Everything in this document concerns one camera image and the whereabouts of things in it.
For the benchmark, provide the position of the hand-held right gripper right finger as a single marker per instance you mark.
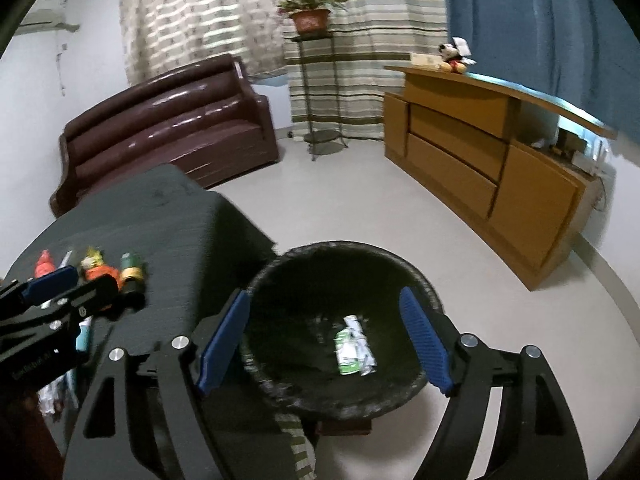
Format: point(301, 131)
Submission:
point(425, 345)

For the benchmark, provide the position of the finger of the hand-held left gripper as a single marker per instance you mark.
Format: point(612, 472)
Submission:
point(50, 280)
point(90, 292)

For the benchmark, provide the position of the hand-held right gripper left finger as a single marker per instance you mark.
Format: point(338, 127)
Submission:
point(222, 345)

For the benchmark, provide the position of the red plastic bag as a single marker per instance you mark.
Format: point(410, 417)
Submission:
point(44, 262)

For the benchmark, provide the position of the orange wrapper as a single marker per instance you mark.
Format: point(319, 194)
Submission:
point(102, 274)

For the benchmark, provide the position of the green white wrapper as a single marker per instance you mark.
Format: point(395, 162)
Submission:
point(346, 355)

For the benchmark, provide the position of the black trash bin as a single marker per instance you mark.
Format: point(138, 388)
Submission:
point(300, 305)

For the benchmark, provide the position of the white blue strip packet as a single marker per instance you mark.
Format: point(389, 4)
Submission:
point(83, 337)

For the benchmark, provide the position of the green yellow bottle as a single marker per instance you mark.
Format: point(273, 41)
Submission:
point(131, 272)

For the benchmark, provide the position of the dark grey tablecloth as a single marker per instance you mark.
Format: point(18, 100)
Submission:
point(175, 230)

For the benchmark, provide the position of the green striped cloth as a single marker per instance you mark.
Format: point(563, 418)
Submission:
point(299, 447)

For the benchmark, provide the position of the brown wooden cabinet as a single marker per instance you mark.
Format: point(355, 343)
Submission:
point(530, 200)

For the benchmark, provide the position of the dark brown leather sofa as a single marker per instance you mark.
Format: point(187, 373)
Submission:
point(170, 125)

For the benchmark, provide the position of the black metal plant stand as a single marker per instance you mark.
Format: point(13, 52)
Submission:
point(324, 138)

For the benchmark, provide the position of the white air conditioner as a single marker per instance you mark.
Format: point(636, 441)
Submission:
point(47, 22)

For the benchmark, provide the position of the beige tissue box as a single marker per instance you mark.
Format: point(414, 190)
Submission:
point(425, 60)

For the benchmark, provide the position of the mouse plush toy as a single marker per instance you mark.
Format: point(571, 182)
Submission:
point(452, 57)

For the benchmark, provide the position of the cream patterned curtain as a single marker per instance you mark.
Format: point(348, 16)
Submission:
point(200, 15)

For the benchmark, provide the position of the green striped curtain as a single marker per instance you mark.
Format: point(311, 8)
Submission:
point(380, 45)

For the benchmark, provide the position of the potted plant in terracotta pot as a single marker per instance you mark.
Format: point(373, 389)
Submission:
point(310, 20)

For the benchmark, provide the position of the blue curtain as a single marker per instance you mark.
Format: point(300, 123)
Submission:
point(540, 25)

